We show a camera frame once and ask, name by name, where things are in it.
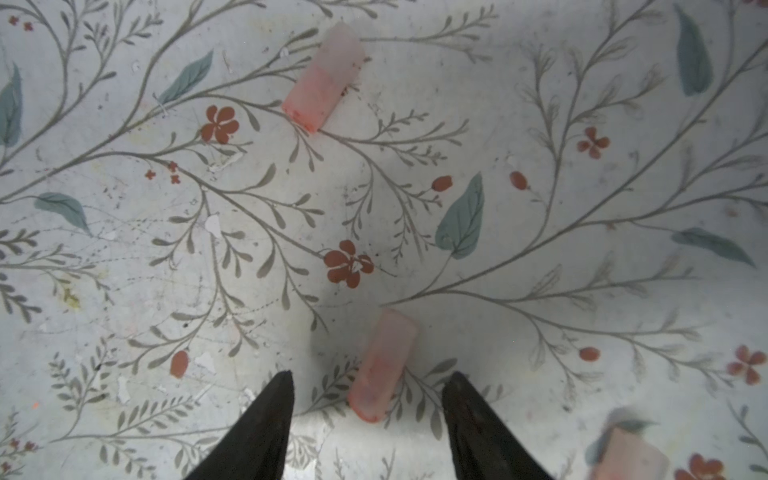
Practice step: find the translucent pink pen cap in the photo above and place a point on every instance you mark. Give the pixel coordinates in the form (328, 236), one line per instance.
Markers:
(319, 88)

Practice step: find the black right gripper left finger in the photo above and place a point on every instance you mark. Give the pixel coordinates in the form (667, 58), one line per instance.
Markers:
(255, 448)

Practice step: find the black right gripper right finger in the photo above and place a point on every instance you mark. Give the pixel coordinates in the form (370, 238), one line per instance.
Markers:
(482, 446)

